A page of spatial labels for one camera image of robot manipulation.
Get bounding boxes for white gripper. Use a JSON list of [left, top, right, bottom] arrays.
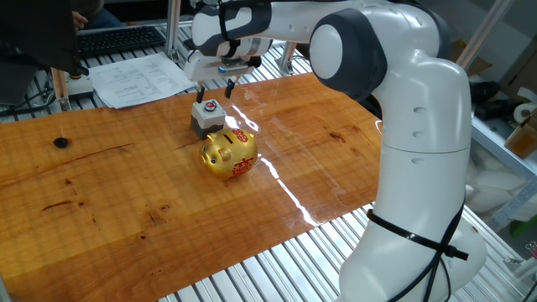
[[183, 49, 261, 104]]

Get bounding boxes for grey box red push button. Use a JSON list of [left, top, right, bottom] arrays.
[[190, 98, 227, 141]]

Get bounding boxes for golden piggy bank red print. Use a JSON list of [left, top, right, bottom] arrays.
[[198, 128, 259, 181]]

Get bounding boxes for bare bystander hand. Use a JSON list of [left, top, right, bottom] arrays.
[[70, 11, 90, 30]]

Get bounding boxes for printed white paper sheets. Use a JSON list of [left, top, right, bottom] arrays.
[[87, 51, 201, 110]]

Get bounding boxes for black computer keyboard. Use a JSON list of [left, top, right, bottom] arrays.
[[76, 25, 167, 60]]

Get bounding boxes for blue jeans leg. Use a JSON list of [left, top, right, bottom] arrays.
[[86, 8, 127, 29]]

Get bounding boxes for glossy wood grain mat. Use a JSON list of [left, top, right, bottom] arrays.
[[0, 71, 383, 302]]

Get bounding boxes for small white box brass knob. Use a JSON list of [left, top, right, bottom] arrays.
[[65, 73, 96, 102]]

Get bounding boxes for wooden slat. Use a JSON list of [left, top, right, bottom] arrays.
[[50, 66, 71, 112]]

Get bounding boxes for black monitor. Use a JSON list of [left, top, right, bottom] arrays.
[[0, 0, 90, 77]]

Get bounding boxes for brown cardboard sheet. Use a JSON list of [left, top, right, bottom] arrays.
[[449, 39, 494, 77]]

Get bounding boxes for black device on shelf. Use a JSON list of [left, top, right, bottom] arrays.
[[468, 79, 525, 122]]

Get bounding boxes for grey metal shelf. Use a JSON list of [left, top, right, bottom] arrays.
[[470, 117, 537, 232]]

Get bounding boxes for white plastic bags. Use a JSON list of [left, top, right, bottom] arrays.
[[464, 144, 537, 221]]

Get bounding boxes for brown translucent box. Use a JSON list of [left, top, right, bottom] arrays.
[[504, 109, 537, 159]]

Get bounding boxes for white paper roll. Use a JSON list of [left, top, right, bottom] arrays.
[[514, 86, 537, 125]]

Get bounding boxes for green plastic piece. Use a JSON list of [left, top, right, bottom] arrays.
[[509, 214, 537, 238]]

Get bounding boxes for silver wrist camera blue cap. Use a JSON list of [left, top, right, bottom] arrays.
[[216, 57, 249, 76]]

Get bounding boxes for long black camera cable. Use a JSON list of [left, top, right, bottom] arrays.
[[216, 0, 242, 58]]

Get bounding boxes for aluminium frame post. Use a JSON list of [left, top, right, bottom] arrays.
[[164, 0, 182, 62]]

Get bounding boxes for aluminium foot bracket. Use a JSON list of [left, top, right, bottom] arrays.
[[274, 41, 300, 77]]

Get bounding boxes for slanted aluminium post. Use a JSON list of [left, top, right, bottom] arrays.
[[456, 0, 516, 71]]

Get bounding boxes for black strap around arm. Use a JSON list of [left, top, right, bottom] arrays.
[[366, 200, 470, 302]]

